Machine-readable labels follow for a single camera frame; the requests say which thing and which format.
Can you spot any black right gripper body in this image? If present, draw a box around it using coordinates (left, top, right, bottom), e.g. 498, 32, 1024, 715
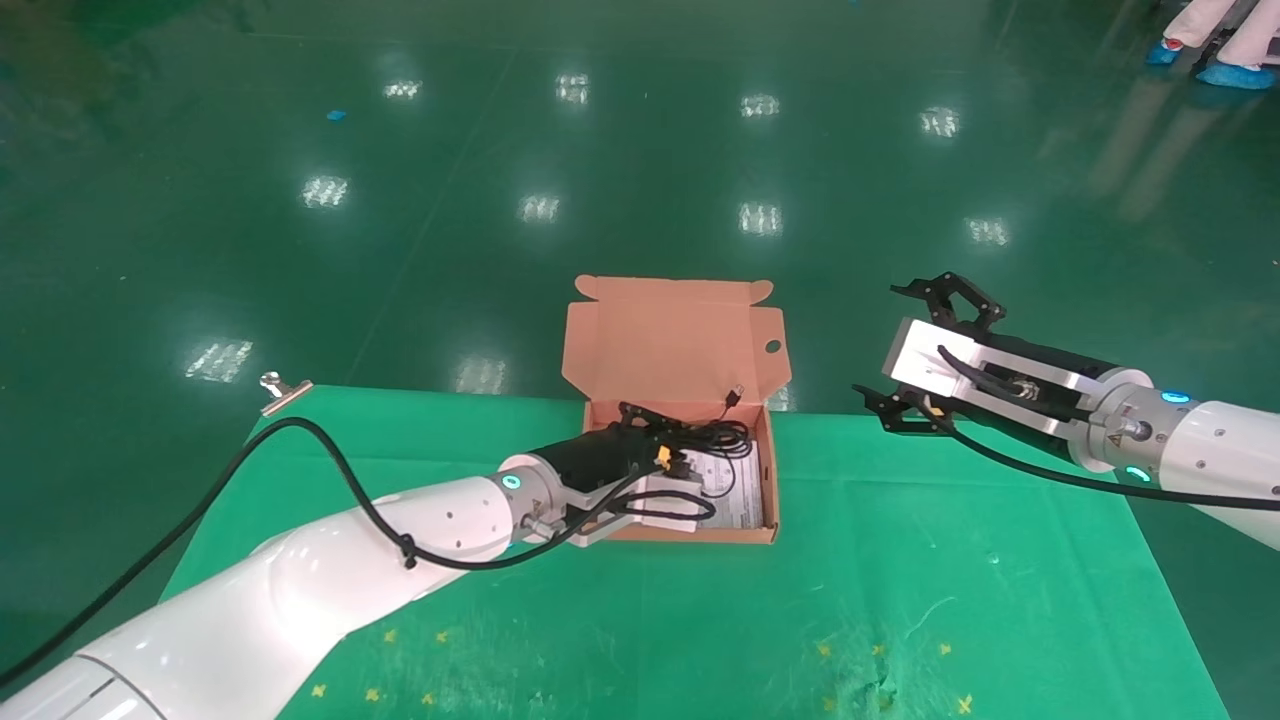
985, 335, 1116, 381

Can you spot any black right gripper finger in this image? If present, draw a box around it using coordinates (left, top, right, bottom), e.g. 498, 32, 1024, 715
892, 272, 1005, 329
855, 387, 951, 434

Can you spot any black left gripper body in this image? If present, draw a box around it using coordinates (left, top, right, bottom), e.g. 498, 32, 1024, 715
548, 427, 662, 491

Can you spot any black data cable bundle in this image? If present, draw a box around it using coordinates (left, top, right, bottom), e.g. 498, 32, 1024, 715
618, 385, 756, 471

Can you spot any orange cardboard box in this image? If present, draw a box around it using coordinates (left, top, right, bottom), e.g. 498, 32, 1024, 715
562, 276, 793, 546

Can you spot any white printed instruction sheet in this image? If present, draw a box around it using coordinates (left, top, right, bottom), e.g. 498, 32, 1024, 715
690, 440, 766, 531

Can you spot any green table mat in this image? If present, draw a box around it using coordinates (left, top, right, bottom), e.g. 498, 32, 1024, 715
160, 385, 1231, 720

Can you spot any silver metal clip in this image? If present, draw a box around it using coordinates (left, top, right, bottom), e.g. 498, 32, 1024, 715
260, 372, 314, 418

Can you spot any large blue shoe cover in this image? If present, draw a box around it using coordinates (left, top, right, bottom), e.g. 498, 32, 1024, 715
1195, 62, 1277, 91

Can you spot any white trouser leg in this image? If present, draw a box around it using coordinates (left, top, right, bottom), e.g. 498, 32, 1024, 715
1225, 0, 1280, 71
1165, 0, 1241, 46

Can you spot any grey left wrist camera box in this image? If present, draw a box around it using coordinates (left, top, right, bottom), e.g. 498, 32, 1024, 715
565, 470, 713, 548

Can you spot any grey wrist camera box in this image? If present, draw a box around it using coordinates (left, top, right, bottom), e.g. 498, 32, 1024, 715
885, 318, 1113, 441
565, 470, 713, 548

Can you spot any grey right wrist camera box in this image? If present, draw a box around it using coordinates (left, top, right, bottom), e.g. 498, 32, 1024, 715
885, 318, 1113, 441

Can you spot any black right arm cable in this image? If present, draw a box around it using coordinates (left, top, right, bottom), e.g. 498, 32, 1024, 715
925, 395, 1280, 511

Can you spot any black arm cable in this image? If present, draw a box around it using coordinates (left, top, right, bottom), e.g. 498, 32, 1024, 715
925, 395, 1280, 511
0, 417, 717, 691

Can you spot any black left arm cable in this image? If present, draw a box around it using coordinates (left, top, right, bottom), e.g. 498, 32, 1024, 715
0, 417, 717, 691

